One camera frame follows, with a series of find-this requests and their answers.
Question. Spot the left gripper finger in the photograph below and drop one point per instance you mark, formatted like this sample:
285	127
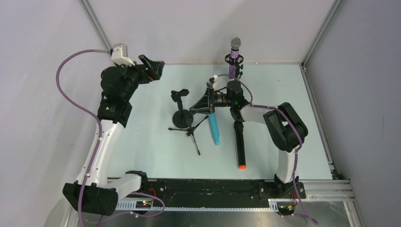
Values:
151	67
151	76

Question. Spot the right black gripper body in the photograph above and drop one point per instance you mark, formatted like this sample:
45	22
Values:
210	100

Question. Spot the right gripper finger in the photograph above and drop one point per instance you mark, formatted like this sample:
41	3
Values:
202	110
205	101

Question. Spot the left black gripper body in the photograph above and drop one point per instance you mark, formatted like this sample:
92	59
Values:
145	70

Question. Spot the black tripod shock-mount stand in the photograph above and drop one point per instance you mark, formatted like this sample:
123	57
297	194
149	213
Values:
238	63

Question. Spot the purple glitter microphone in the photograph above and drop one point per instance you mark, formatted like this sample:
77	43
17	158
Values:
235	45

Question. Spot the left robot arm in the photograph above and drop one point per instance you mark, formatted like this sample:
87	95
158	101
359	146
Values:
91	192

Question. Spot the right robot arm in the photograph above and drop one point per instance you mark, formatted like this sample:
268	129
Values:
287	130

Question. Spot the black round-base mic stand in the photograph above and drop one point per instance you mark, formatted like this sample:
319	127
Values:
182	118

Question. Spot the black small tripod stand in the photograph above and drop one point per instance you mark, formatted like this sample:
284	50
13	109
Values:
190	132

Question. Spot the turquoise microphone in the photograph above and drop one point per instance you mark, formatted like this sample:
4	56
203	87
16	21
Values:
214	129

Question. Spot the black microphone orange end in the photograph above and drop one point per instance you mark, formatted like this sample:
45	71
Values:
239	138

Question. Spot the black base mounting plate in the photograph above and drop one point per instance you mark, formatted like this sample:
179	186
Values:
218	194

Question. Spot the left circuit board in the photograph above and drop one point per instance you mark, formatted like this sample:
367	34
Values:
143	204

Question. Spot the circuit board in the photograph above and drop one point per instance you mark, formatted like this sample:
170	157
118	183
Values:
143	204
286	210

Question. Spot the right circuit board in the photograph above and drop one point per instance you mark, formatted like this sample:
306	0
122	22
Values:
286	210

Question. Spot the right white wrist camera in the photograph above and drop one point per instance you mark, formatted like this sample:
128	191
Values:
212	82

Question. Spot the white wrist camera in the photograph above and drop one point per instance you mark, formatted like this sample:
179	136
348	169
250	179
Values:
212	82
119	55

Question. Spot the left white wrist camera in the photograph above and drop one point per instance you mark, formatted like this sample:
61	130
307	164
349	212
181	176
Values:
119	55

